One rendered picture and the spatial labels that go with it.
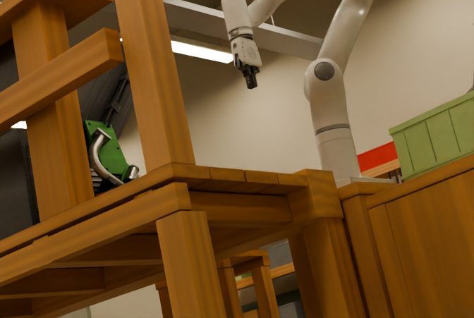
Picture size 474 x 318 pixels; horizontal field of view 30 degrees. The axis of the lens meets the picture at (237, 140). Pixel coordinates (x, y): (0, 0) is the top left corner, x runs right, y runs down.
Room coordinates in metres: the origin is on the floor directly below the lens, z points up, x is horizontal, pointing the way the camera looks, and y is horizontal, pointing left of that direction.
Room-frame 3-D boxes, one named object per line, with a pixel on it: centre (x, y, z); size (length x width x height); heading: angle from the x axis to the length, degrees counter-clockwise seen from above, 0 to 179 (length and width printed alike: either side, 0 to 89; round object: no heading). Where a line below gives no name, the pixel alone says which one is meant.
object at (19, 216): (2.74, 0.71, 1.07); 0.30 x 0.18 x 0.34; 52
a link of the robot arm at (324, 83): (2.78, -0.32, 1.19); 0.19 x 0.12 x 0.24; 1
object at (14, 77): (2.56, 0.58, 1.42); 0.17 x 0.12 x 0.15; 52
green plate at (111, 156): (2.79, 0.45, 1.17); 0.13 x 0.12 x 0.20; 52
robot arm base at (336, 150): (2.81, -0.31, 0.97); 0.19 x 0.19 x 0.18
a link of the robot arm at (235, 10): (2.81, -0.09, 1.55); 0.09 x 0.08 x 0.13; 1
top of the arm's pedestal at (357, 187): (2.81, -0.31, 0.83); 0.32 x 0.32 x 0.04; 48
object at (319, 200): (3.01, 0.37, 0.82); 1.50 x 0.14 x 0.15; 52
